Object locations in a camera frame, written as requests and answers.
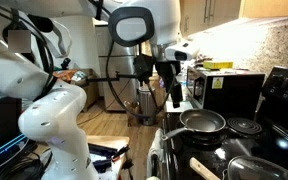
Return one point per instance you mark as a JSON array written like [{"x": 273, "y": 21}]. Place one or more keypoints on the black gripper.
[{"x": 166, "y": 70}]

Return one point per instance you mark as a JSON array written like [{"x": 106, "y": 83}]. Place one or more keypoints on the glass pot lid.
[{"x": 257, "y": 168}]

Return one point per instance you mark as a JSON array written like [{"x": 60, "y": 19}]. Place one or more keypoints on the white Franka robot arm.
[{"x": 57, "y": 116}]

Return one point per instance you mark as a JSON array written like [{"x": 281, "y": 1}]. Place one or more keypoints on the black frying pan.
[{"x": 202, "y": 121}]

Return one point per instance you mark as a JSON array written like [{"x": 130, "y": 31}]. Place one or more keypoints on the coil burner under pan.
[{"x": 200, "y": 138}]

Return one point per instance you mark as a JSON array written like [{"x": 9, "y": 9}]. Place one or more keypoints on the steel trash can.
[{"x": 147, "y": 106}]

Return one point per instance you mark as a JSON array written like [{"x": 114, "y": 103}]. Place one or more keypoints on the stainless steel fridge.
[{"x": 127, "y": 91}]

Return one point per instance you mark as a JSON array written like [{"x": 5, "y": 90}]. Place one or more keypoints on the yellow box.
[{"x": 217, "y": 64}]

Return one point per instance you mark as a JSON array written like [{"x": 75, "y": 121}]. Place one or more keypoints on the pale hanging dish towel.
[{"x": 154, "y": 150}]

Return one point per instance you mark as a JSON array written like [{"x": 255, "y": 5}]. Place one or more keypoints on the black steel microwave oven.
[{"x": 237, "y": 95}]

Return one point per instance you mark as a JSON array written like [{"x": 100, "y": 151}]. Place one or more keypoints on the black red hand tool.
[{"x": 120, "y": 152}]

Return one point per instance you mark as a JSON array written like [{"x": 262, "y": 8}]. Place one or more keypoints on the bare coil burner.
[{"x": 244, "y": 126}]

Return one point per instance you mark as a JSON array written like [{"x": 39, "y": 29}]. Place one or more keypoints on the white green bag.
[{"x": 79, "y": 76}]

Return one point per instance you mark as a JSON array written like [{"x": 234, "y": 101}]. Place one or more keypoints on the black electric stove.
[{"x": 250, "y": 146}]

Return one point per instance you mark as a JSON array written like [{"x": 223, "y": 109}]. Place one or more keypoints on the black stove knob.
[{"x": 277, "y": 80}]

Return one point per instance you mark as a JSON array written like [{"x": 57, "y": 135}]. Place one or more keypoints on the light wood overhead cabinet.
[{"x": 270, "y": 7}]

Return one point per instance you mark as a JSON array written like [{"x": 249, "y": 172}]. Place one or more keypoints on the black computer box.
[{"x": 2, "y": 128}]

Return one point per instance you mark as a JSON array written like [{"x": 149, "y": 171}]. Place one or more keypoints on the black boxy camera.
[{"x": 144, "y": 66}]

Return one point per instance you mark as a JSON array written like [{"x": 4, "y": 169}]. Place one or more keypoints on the black jointed camera arm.
[{"x": 110, "y": 78}]

